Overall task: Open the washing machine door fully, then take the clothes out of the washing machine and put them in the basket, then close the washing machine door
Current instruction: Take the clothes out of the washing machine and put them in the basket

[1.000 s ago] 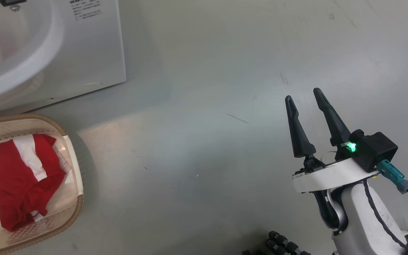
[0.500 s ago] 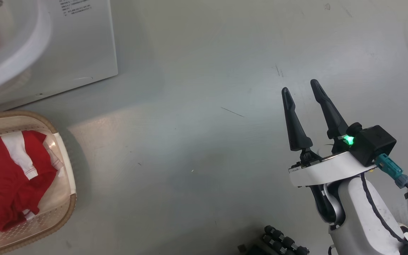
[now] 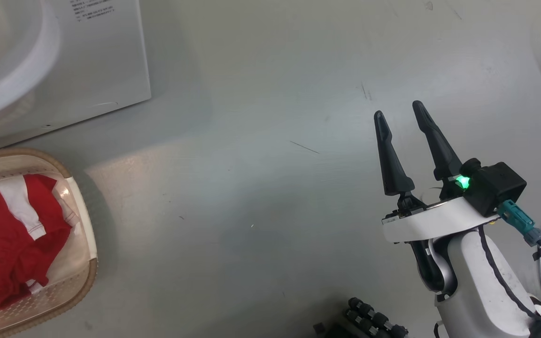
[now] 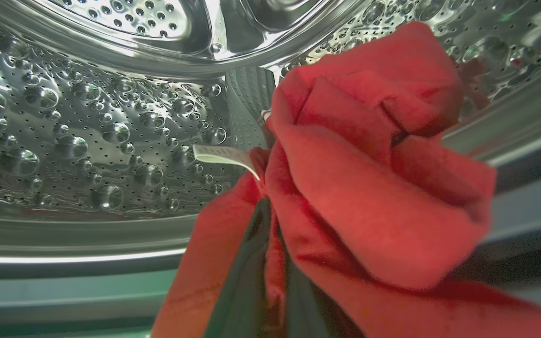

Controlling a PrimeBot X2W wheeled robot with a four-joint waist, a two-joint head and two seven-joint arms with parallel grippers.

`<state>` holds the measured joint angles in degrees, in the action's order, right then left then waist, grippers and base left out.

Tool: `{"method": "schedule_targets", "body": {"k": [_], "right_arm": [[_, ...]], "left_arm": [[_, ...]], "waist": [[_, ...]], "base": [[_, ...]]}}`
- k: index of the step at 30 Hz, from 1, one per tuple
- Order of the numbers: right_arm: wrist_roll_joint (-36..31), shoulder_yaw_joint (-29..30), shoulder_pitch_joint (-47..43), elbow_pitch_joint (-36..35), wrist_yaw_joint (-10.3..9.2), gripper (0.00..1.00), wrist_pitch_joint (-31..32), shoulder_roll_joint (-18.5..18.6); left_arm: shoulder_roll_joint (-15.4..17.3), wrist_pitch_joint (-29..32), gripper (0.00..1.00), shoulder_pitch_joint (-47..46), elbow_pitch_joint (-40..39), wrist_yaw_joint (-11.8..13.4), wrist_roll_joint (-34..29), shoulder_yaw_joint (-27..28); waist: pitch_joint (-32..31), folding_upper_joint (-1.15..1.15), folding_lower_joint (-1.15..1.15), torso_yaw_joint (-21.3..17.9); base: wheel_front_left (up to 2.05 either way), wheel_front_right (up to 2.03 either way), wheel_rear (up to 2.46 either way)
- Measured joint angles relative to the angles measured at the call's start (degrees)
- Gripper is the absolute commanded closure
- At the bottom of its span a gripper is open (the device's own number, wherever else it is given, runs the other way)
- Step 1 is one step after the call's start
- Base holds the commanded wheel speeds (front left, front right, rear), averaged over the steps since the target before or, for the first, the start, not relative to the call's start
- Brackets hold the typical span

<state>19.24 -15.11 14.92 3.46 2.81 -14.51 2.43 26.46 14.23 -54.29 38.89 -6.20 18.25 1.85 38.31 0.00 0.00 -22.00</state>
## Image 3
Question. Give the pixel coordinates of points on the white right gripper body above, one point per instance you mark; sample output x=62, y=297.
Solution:
x=430, y=220

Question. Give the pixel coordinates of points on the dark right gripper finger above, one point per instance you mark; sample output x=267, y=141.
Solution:
x=442, y=155
x=392, y=169

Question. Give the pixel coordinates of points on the black ribbed robot base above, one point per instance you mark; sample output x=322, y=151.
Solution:
x=369, y=314

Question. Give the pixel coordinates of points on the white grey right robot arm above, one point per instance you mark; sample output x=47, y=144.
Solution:
x=467, y=281

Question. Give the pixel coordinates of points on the white washing machine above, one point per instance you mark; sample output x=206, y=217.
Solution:
x=101, y=61

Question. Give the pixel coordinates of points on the cream perforated laundry basket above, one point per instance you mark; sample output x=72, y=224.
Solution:
x=71, y=277

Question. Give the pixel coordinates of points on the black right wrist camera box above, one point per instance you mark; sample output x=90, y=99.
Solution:
x=496, y=185

